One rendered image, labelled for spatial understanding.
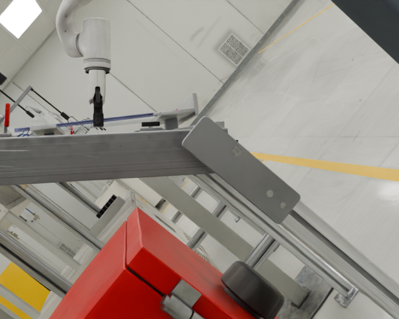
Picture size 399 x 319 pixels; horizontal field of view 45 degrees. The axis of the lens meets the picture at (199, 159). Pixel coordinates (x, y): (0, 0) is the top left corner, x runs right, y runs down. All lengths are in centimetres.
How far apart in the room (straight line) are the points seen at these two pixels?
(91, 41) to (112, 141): 93
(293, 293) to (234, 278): 143
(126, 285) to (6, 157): 46
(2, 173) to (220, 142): 28
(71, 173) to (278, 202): 27
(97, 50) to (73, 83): 730
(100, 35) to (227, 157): 100
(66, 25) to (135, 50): 730
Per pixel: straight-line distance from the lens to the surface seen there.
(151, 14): 902
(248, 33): 921
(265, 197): 63
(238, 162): 62
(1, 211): 218
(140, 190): 568
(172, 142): 65
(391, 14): 122
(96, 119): 153
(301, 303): 174
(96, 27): 156
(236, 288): 28
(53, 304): 224
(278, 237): 144
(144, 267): 22
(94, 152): 65
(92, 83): 151
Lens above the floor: 81
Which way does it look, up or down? 8 degrees down
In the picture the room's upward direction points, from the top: 50 degrees counter-clockwise
